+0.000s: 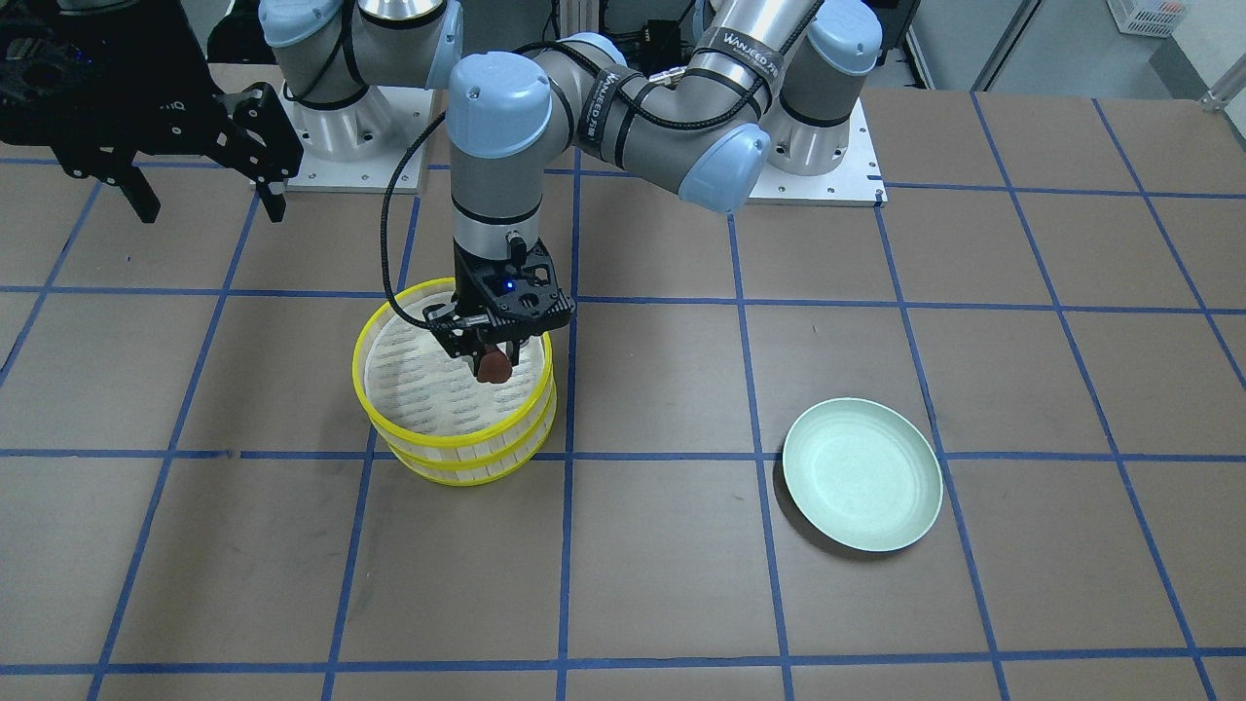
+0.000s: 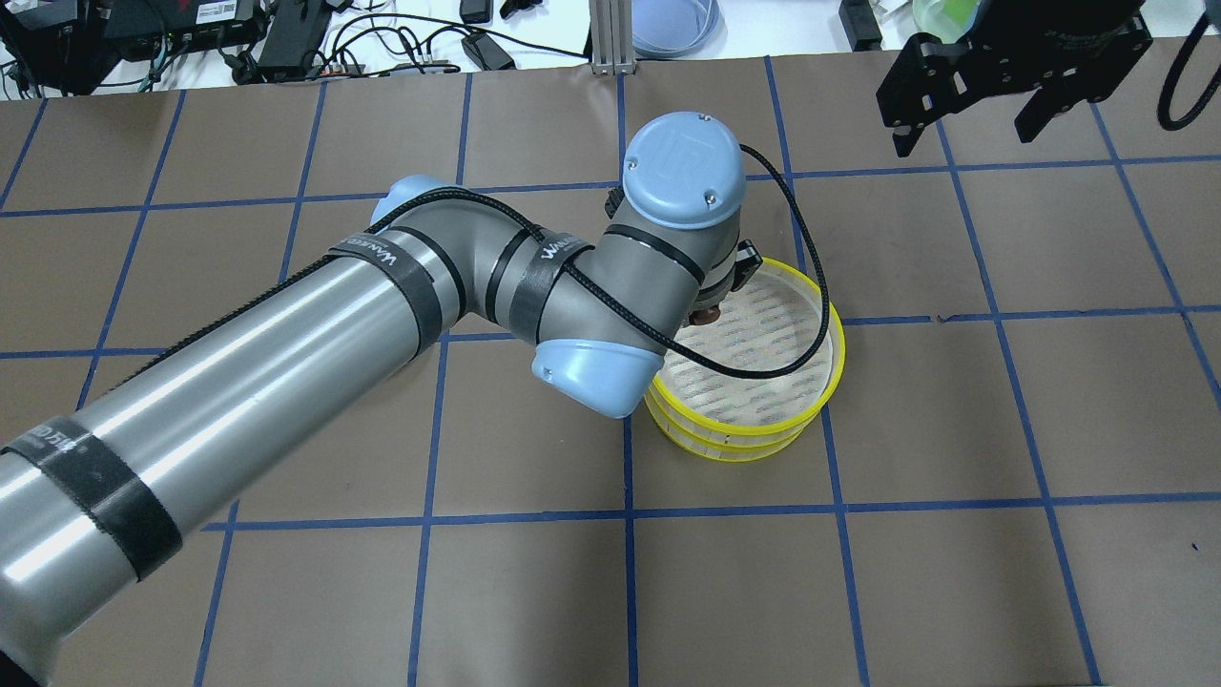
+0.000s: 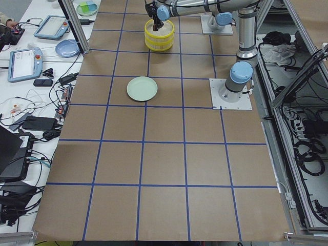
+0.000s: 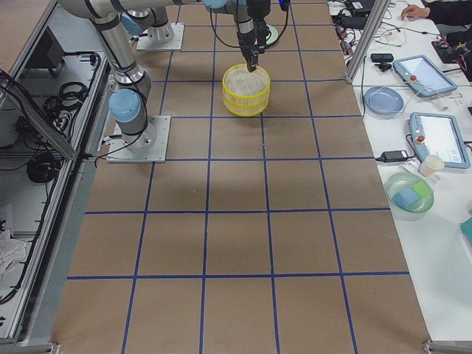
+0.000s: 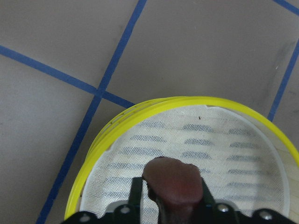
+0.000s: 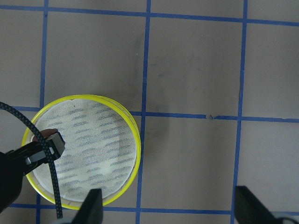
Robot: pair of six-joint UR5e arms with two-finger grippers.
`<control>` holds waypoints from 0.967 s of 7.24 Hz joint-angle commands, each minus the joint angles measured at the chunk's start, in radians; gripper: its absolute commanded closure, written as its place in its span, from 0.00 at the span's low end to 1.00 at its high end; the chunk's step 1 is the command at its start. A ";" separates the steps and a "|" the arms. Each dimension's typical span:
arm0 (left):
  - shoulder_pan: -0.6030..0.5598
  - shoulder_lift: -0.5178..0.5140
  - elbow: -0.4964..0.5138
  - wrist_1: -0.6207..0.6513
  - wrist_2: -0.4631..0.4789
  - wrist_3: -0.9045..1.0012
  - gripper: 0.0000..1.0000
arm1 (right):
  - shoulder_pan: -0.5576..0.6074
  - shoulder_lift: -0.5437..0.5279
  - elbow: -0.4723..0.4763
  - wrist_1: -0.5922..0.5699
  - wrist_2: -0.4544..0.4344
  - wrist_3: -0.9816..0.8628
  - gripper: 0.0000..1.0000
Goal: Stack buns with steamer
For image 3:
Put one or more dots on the black phone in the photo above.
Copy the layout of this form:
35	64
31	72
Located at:
43	82

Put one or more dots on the blue plate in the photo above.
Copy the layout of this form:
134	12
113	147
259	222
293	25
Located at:
67	48

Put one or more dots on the white crumpled cloth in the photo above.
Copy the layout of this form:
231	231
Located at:
281	54

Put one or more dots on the lower blue teach pendant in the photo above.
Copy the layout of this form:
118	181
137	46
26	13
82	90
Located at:
25	64

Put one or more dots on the blue teach pendant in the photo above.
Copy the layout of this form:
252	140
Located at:
53	28
25	64

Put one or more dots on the yellow bamboo steamer basket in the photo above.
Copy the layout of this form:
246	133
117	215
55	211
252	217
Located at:
158	44

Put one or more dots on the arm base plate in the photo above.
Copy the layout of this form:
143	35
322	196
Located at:
223	99
206	30

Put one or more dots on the black power adapter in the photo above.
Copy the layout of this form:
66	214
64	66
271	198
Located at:
39	123

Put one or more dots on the upper blue teach pendant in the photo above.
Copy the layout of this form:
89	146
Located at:
53	28

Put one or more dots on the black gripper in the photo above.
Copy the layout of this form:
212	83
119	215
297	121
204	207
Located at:
156	22

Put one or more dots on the black laptop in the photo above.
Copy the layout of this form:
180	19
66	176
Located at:
16	149

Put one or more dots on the person hand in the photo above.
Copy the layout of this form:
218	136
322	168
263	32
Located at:
11	24

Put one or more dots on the pale green plate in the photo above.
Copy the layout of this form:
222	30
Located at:
142	88

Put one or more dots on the aluminium frame post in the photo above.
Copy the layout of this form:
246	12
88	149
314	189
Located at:
75	25

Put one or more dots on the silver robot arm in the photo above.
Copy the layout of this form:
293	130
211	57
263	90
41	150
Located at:
242	71
220	19

